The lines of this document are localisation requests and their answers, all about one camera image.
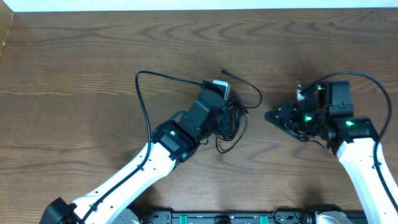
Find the black USB cable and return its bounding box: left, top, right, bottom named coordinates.
left=214, top=68, right=263, bottom=154

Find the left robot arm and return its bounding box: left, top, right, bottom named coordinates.
left=39, top=89, right=229, bottom=224

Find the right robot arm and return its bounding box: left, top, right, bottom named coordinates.
left=264, top=81, right=397, bottom=223

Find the right camera black cable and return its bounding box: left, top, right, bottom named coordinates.
left=300, top=71, right=398, bottom=212

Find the camera black cable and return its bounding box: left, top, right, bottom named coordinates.
left=79, top=70, right=215, bottom=223
left=300, top=71, right=398, bottom=212

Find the left camera black cable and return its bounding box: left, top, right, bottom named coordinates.
left=79, top=70, right=215, bottom=223

